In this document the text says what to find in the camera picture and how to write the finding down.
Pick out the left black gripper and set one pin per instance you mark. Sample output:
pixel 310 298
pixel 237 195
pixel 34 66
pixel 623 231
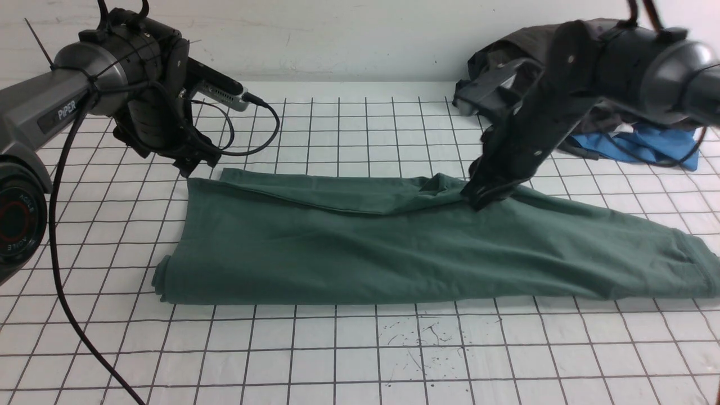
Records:
pixel 155 122

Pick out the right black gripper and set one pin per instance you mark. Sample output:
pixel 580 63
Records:
pixel 522 142

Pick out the green long-sleeved shirt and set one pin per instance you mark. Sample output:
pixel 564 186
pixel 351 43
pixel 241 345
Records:
pixel 259 238

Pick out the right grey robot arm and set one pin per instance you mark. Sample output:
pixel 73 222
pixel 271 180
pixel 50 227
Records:
pixel 657 75

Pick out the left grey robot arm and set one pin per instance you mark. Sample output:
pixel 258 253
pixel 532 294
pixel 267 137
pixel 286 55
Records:
pixel 130 68

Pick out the dark grey clothes pile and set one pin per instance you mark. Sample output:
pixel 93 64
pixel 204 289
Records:
pixel 534 42

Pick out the blue garment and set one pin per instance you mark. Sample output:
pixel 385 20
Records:
pixel 641 143

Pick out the white grid-patterned table cloth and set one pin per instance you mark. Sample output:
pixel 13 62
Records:
pixel 120 214

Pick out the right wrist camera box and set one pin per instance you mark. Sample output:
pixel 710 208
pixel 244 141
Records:
pixel 497 91

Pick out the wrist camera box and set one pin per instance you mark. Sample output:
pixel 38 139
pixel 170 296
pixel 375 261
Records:
pixel 215 85
pixel 497 91

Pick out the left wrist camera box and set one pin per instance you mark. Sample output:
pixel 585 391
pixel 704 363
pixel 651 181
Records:
pixel 215 85

